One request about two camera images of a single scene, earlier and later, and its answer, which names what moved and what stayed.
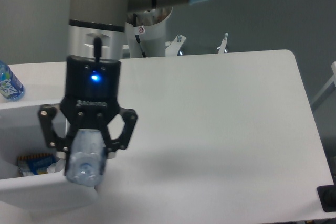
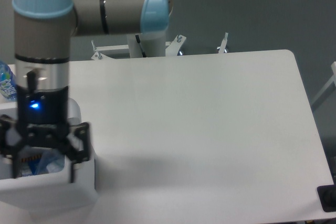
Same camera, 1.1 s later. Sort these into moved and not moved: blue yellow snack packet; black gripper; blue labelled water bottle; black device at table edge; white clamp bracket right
Moved: black gripper
Not moved: black device at table edge; blue labelled water bottle; white clamp bracket right; blue yellow snack packet
